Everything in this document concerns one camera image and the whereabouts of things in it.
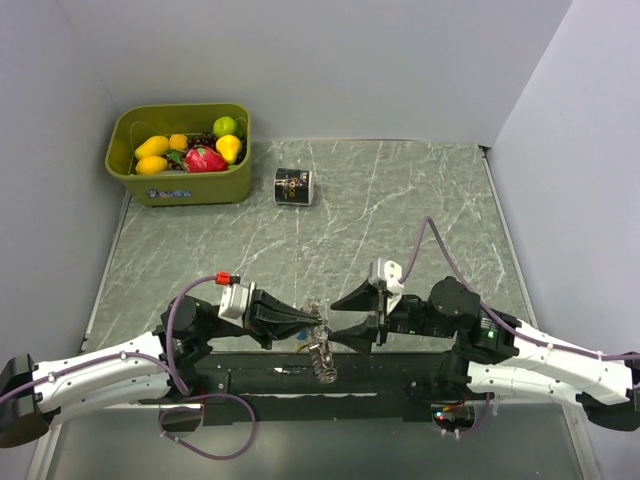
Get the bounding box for green lime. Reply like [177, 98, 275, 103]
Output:
[213, 116, 238, 138]

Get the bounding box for yellow mango lower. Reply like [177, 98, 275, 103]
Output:
[135, 155, 169, 176]

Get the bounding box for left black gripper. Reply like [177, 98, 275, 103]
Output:
[201, 281, 321, 349]

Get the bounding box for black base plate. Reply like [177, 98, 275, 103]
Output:
[137, 352, 494, 427]

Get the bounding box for large silver keyring with rings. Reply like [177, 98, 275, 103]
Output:
[296, 300, 338, 385]

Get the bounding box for black paper cup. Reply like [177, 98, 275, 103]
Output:
[274, 168, 314, 206]

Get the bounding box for small orange fruit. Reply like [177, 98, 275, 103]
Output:
[168, 134, 189, 151]

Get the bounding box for dark cherries bunch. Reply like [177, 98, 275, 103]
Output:
[164, 133, 247, 173]

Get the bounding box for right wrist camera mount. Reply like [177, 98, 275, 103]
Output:
[368, 258, 404, 314]

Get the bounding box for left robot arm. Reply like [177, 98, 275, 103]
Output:
[1, 285, 322, 448]

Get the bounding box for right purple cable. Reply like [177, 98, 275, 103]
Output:
[398, 215, 640, 436]

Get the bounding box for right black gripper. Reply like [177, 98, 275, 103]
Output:
[324, 274, 454, 355]

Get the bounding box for yellow pear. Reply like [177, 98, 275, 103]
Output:
[216, 134, 243, 165]

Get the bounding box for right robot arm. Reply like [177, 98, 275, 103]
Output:
[329, 276, 639, 432]

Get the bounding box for yellow mango upper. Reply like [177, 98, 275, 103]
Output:
[134, 135, 169, 160]

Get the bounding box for olive green plastic bin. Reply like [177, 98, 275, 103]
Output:
[105, 103, 252, 207]

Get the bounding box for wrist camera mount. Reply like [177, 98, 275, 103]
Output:
[368, 258, 404, 314]
[215, 272, 256, 327]

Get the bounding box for yellow mango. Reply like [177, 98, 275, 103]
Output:
[135, 155, 169, 176]
[134, 135, 169, 160]

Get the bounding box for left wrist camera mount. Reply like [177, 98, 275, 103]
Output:
[215, 272, 256, 327]

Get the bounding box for red dragon fruit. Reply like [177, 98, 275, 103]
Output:
[184, 146, 228, 173]

